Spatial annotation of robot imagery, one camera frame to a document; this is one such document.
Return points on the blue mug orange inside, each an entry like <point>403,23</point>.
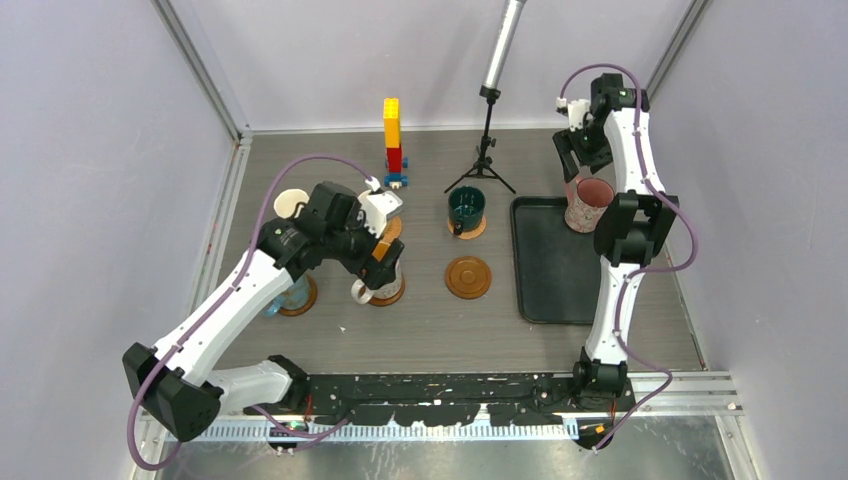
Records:
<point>275,305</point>

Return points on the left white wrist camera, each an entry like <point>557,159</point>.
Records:
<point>379,206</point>

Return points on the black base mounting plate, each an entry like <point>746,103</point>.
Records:
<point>507,399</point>

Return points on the brown ringed coaster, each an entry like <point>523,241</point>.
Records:
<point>305,298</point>
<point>468,277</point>
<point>389,294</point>

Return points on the brown ringed coaster front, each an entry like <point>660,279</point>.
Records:
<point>389,294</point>

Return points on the yellow red blue block tower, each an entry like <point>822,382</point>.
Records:
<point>396,161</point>

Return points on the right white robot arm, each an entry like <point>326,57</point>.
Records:
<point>611,128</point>

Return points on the aluminium front rail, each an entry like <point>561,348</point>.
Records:
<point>688,394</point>

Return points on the white floral mug orange inside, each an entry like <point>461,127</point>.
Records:
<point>362,294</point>

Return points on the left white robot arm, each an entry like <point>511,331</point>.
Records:
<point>176,379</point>

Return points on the black mug white inside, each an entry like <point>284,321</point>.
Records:
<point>288,203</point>

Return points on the pink mug maroon inside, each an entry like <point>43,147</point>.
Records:
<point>587,200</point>

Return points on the black plastic tray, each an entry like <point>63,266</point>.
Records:
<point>557,272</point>

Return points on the dark green mug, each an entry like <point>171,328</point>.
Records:
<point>466,207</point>

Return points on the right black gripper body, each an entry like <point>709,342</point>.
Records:
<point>591,144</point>

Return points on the woven orange coaster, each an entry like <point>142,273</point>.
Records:
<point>470,234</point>
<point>392,230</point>

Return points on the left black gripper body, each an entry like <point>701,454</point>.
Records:
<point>351,245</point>

